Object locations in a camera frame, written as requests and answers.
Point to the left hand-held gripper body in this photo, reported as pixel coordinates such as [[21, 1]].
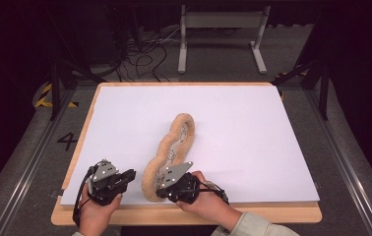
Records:
[[105, 183]]

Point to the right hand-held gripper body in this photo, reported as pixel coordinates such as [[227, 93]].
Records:
[[184, 188]]

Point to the tan plush pad black backing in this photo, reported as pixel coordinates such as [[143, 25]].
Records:
[[174, 144]]

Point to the person's right hand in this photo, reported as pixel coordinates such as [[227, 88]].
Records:
[[212, 205]]

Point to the person's left hand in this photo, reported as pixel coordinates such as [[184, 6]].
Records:
[[93, 218]]

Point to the wooden table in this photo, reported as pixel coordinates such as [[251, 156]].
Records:
[[272, 214]]

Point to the white table sheet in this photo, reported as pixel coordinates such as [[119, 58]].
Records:
[[223, 105]]

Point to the black metal stand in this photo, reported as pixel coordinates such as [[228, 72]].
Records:
[[55, 88], [323, 95]]

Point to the dark equipment cabinet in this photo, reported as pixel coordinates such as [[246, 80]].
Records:
[[98, 32]]

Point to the white metal stand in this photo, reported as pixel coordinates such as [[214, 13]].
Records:
[[221, 19]]

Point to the aluminium floor rail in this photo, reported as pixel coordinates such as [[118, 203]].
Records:
[[344, 170], [26, 177]]

